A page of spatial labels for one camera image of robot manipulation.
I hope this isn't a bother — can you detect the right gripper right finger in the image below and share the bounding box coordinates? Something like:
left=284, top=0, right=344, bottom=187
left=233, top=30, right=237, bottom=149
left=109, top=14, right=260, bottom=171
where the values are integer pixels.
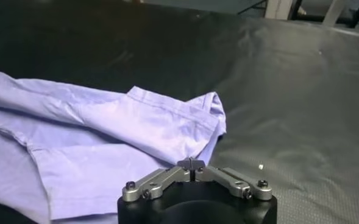
left=191, top=157, right=273, bottom=201

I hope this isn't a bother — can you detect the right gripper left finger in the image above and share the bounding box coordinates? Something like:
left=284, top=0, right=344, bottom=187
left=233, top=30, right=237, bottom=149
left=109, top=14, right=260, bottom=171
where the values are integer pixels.
left=122, top=157, right=195, bottom=202

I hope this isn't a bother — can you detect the purple t-shirt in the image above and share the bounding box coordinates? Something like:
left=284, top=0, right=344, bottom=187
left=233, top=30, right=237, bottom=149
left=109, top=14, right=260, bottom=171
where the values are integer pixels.
left=0, top=69, right=227, bottom=224

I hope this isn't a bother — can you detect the wide black table cover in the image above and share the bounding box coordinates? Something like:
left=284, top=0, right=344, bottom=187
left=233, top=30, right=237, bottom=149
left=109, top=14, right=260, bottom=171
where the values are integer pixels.
left=0, top=0, right=359, bottom=224

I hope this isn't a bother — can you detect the white standing desk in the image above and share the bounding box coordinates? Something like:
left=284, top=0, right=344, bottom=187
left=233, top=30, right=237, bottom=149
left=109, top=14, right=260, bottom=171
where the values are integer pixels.
left=264, top=0, right=349, bottom=27

